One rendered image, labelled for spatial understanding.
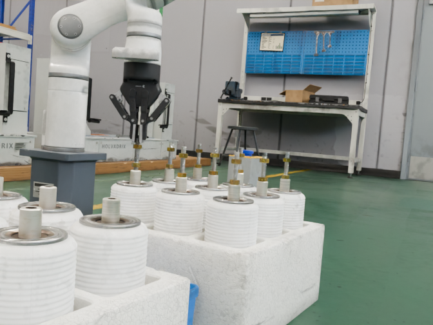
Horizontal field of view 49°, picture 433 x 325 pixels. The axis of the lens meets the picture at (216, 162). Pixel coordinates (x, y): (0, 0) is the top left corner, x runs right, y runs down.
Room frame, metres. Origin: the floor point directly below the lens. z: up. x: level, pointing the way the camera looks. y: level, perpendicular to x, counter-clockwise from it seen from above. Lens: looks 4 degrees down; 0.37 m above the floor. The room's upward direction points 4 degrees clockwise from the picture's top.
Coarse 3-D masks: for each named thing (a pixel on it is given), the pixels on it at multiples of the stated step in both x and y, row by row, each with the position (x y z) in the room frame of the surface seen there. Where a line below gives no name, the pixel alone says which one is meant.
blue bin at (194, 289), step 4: (192, 284) 0.77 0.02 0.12; (196, 284) 0.77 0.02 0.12; (192, 288) 0.75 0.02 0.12; (196, 288) 0.75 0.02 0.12; (192, 292) 0.74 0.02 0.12; (196, 292) 0.75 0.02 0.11; (192, 296) 0.74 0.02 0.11; (196, 296) 0.75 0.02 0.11; (192, 300) 0.75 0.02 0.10; (188, 304) 0.74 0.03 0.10; (192, 304) 0.75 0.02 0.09; (188, 308) 0.74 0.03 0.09; (192, 308) 0.75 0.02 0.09; (188, 312) 0.74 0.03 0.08; (192, 312) 0.75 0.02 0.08; (188, 316) 0.74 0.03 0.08; (192, 316) 0.75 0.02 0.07; (188, 320) 0.74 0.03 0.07; (192, 320) 0.75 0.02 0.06; (188, 324) 0.74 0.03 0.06; (192, 324) 0.75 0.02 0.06
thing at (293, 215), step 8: (272, 192) 1.03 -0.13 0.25; (288, 200) 1.01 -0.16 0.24; (296, 200) 1.02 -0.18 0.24; (304, 200) 1.04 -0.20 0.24; (288, 208) 1.01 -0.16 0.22; (296, 208) 1.02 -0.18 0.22; (304, 208) 1.05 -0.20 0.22; (288, 216) 1.01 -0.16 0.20; (296, 216) 1.02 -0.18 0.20; (288, 224) 1.01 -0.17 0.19; (296, 224) 1.02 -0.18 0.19
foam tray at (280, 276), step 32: (320, 224) 1.08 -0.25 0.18; (160, 256) 0.84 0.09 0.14; (192, 256) 0.81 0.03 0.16; (224, 256) 0.77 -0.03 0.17; (256, 256) 0.78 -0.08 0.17; (288, 256) 0.90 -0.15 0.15; (320, 256) 1.07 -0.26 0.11; (224, 288) 0.77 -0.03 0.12; (256, 288) 0.79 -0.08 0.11; (288, 288) 0.91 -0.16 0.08; (224, 320) 0.77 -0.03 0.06; (256, 320) 0.80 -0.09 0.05; (288, 320) 0.93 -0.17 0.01
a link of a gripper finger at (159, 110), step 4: (164, 100) 0.96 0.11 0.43; (168, 100) 0.96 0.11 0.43; (160, 104) 0.96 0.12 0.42; (164, 104) 0.96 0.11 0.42; (156, 108) 0.97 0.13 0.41; (160, 108) 0.96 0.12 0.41; (164, 108) 0.98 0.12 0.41; (156, 112) 0.97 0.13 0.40; (160, 112) 0.97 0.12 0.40; (152, 116) 0.97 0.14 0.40; (156, 116) 0.97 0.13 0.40; (152, 120) 0.97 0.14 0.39; (156, 120) 0.99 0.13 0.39
